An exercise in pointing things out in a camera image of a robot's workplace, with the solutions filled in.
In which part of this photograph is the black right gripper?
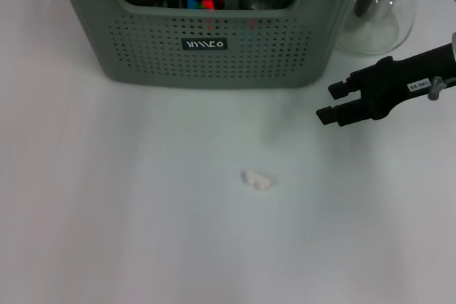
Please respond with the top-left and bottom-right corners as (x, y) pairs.
(316, 42), (456, 128)

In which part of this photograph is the white toy brick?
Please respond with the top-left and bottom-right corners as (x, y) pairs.
(240, 169), (277, 193)

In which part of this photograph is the grey-green perforated storage bin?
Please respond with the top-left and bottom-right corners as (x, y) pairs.
(48, 0), (377, 90)

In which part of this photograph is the glass carafe black lid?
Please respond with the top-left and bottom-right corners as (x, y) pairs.
(334, 0), (424, 56)

